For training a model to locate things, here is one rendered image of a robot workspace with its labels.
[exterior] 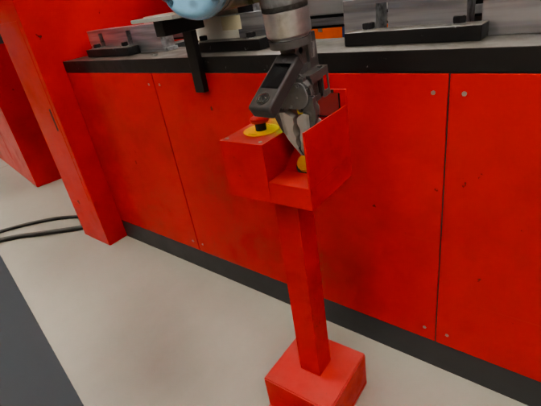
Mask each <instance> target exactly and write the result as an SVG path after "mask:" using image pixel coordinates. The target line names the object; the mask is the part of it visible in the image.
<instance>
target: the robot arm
mask: <svg viewBox="0 0 541 406"><path fill-rule="evenodd" d="M162 1H164V2H166V3H167V4H168V6H169V7H170V8H171V9H172V10H173V11H174V12H175V13H176V14H178V15H179V16H181V17H183V18H186V19H191V20H205V19H210V18H212V17H213V16H214V15H216V14H217V13H219V12H222V11H223V10H229V9H233V8H237V7H241V6H248V5H251V4H255V3H257V2H259V3H260V7H261V11H262V17H263V21H264V26H265V30H266V37H267V38H268V39H269V41H268V42H269V46H270V50H271V51H280V53H281V55H280V56H277V57H276V59H275V61H274V63H273V64H272V65H271V67H270V70H269V71H268V73H267V75H266V76H265V78H264V80H263V82H262V84H261V85H260V87H259V89H258V91H257V93H256V94H255V95H254V98H253V100H252V101H251V103H250V105H249V110H250V112H251V113H252V114H253V116H255V117H262V118H275V119H276V121H277V123H278V124H279V126H280V128H281V130H282V132H283V133H284V134H285V135H286V136H287V138H288V140H289V141H290V142H291V144H292V145H293V146H294V147H295V149H296V150H297V151H298V152H299V153H300V154H301V155H305V154H304V141H303V134H302V133H303V132H305V131H306V130H308V129H309V128H311V127H312V126H314V125H316V124H317V123H318V122H320V121H321V120H322V119H321V118H319V116H320V107H319V105H318V103H317V101H319V100H320V99H321V97H322V96H323V97H326V96H328V95H329V94H330V93H331V90H330V84H329V77H328V65H327V64H319V61H318V55H317V49H316V37H315V31H314V30H312V25H311V18H310V12H309V6H308V0H162ZM325 74H326V78H327V85H328V88H327V89H324V78H323V76H324V75H325ZM297 110H298V111H299V112H300V113H301V112H303V114H301V115H300V116H299V115H298V113H297Z"/></svg>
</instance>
